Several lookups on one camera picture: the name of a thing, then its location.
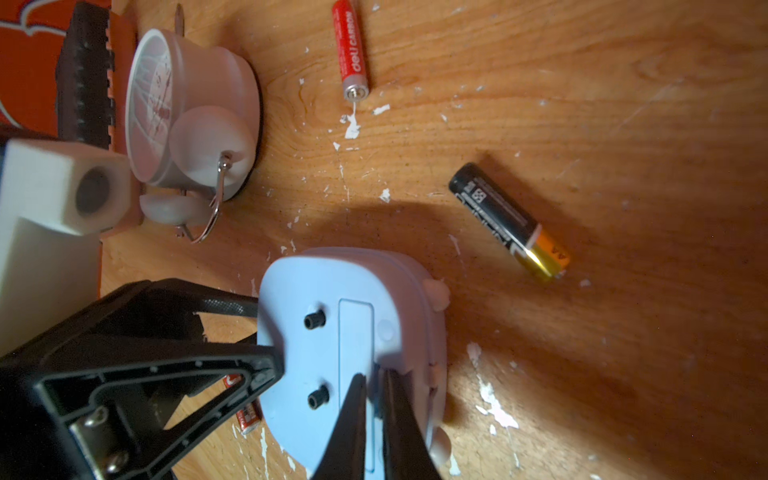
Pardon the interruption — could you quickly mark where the black plastic tool case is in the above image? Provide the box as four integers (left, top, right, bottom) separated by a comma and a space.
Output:
55, 1, 115, 150

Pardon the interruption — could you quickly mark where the small red black battery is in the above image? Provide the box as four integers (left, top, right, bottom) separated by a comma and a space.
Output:
223, 374, 263, 437

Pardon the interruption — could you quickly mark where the white twin-bell alarm clock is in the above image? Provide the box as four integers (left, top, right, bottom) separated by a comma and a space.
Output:
124, 29, 262, 244

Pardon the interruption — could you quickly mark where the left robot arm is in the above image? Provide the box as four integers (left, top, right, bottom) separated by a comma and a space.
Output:
1, 125, 284, 479

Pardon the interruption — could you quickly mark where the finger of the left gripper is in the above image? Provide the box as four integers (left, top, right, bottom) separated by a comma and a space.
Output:
1, 334, 284, 479
107, 278, 258, 344

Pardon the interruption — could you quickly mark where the light blue square alarm clock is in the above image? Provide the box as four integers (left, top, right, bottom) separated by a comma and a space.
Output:
257, 247, 451, 472

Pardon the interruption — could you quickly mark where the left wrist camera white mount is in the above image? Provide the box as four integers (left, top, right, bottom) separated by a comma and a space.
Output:
1, 138, 133, 354

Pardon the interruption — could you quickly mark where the black gold AA battery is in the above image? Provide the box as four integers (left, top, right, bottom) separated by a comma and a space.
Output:
448, 163, 571, 281

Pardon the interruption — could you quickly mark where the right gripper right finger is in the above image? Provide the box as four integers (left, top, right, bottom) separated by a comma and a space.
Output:
381, 369, 441, 480

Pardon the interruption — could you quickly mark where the red AAA battery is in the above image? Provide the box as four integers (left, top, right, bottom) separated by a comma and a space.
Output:
332, 0, 370, 103

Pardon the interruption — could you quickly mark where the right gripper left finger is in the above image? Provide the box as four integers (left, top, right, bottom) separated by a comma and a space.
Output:
312, 373, 367, 480

